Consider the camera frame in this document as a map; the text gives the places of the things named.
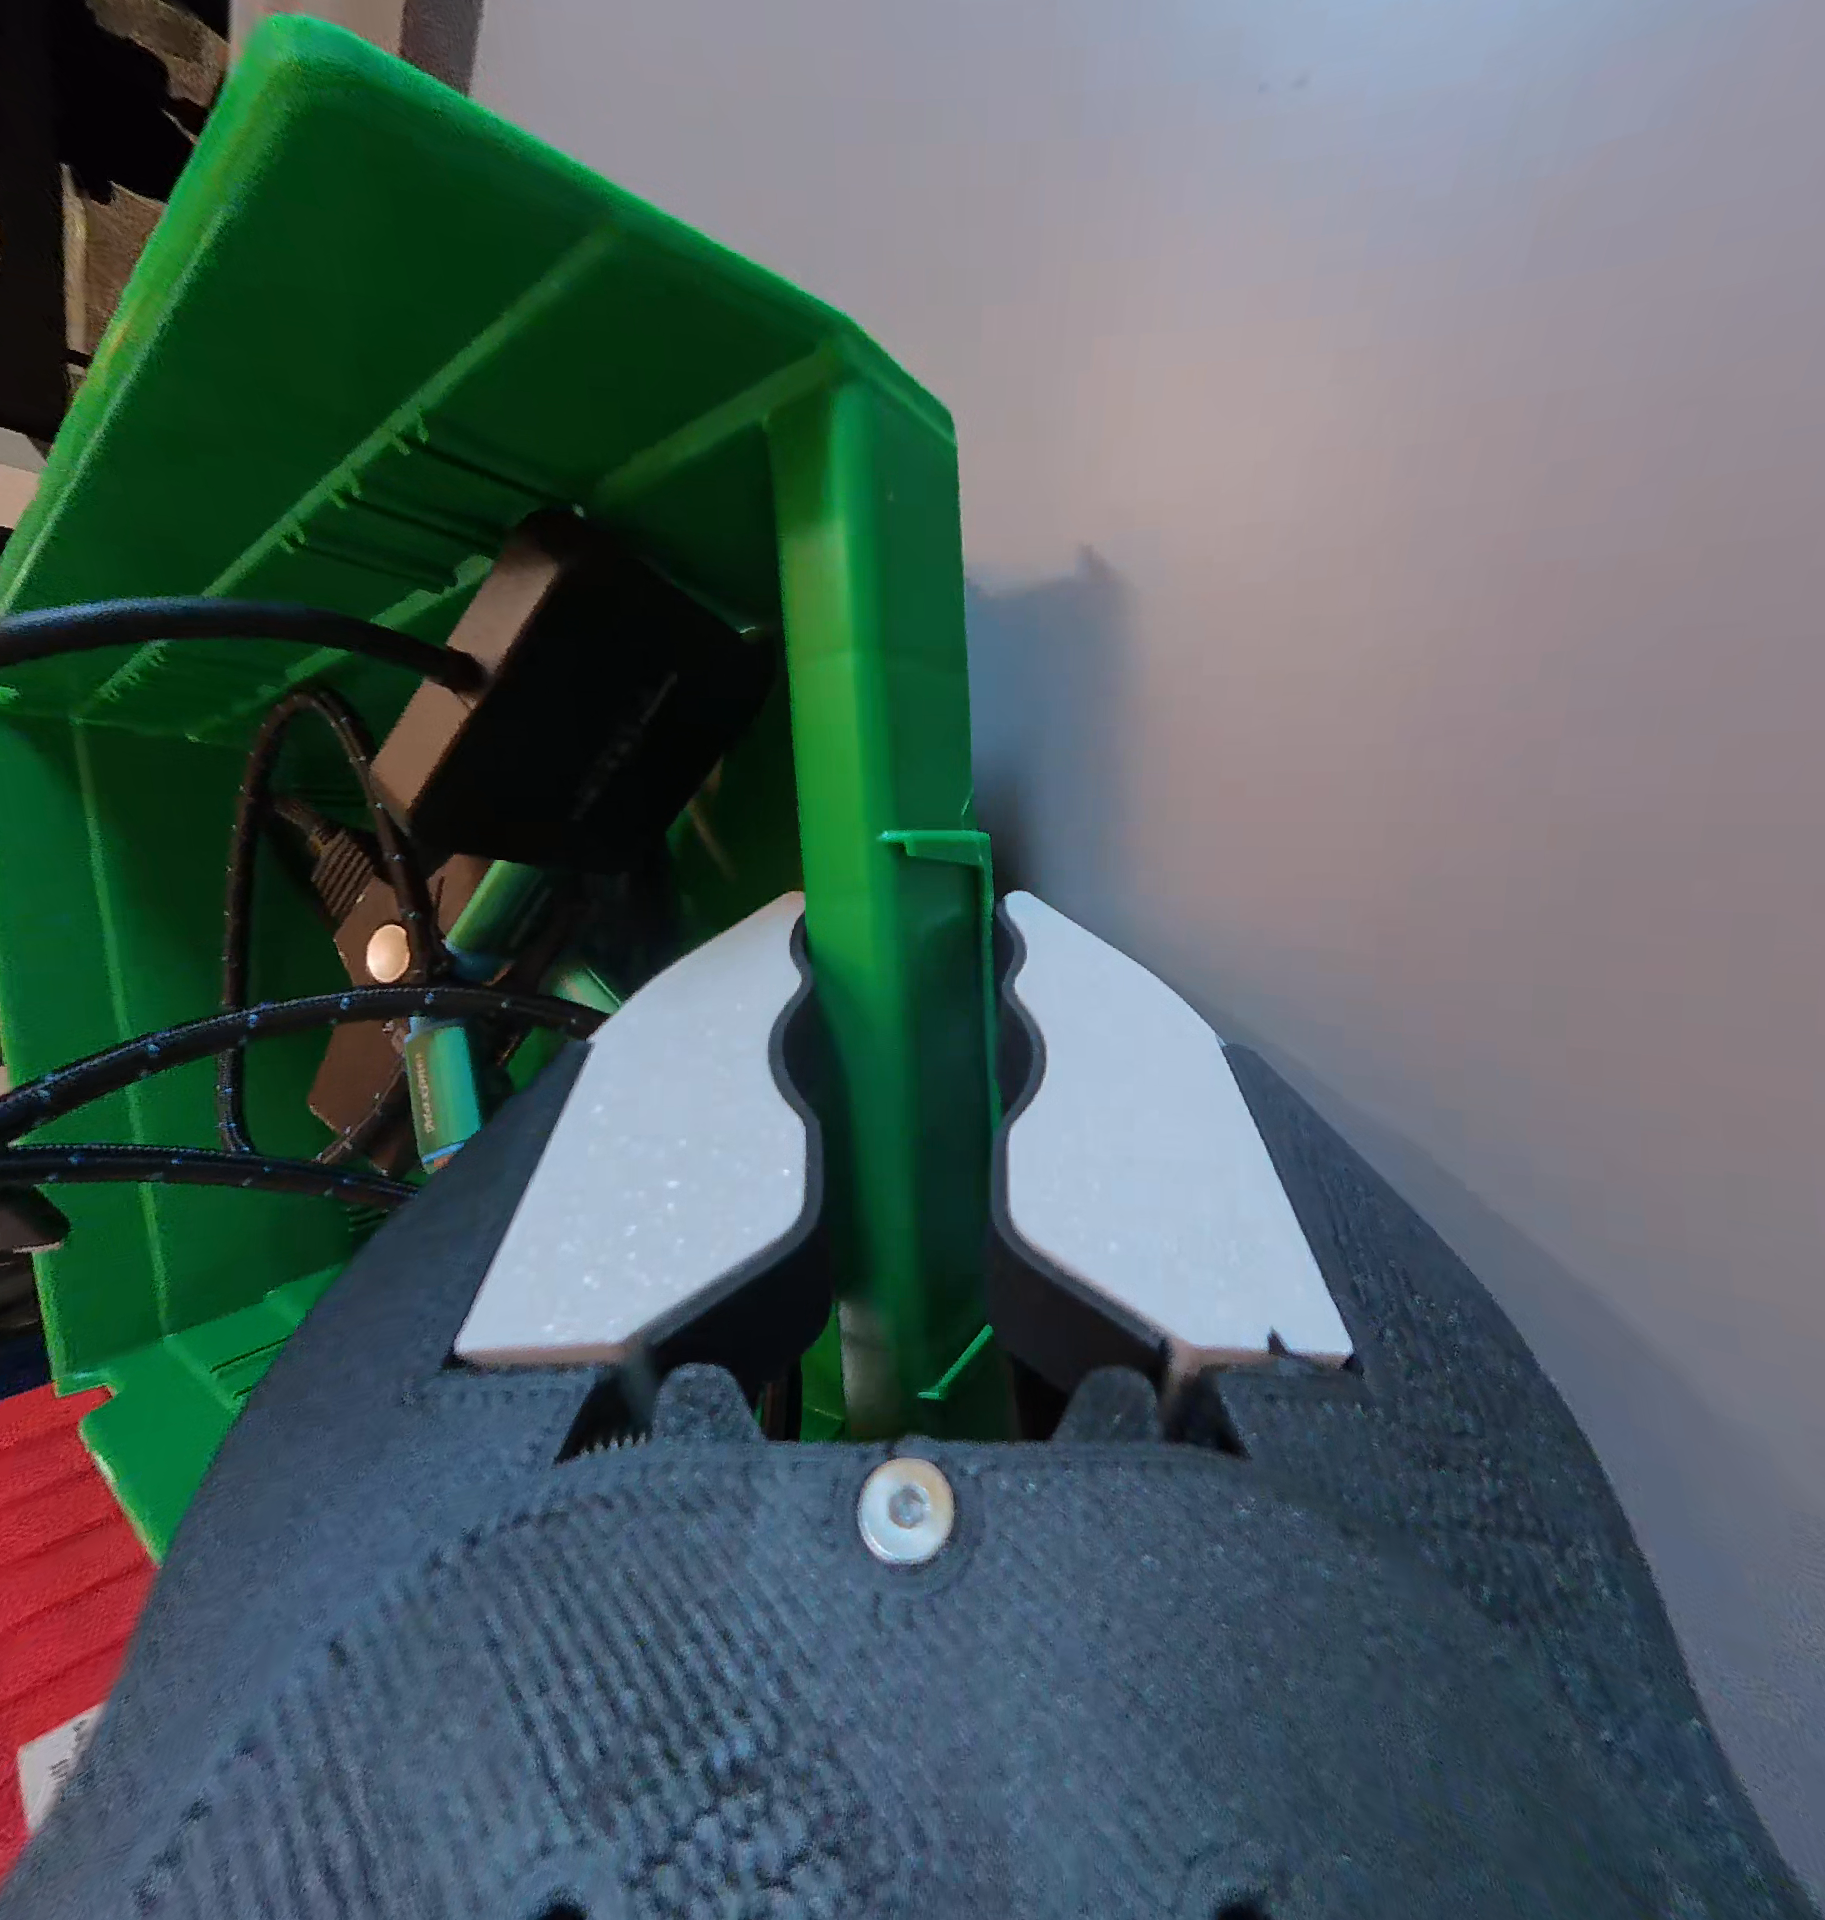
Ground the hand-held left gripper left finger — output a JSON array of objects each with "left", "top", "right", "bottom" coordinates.
[{"left": 454, "top": 892, "right": 828, "bottom": 1383}]

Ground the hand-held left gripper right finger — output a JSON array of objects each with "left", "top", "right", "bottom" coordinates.
[{"left": 992, "top": 892, "right": 1357, "bottom": 1383}]

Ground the black adapter box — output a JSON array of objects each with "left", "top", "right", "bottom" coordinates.
[{"left": 0, "top": 513, "right": 780, "bottom": 873}]

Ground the green plastic bin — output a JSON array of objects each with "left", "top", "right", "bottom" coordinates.
[{"left": 0, "top": 15, "right": 1002, "bottom": 1556}]

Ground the red ribbed plastic bin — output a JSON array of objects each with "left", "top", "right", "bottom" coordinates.
[{"left": 0, "top": 1386, "right": 158, "bottom": 1875}]

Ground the black HDMI cable green plug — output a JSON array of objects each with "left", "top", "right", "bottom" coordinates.
[{"left": 0, "top": 976, "right": 607, "bottom": 1247}]

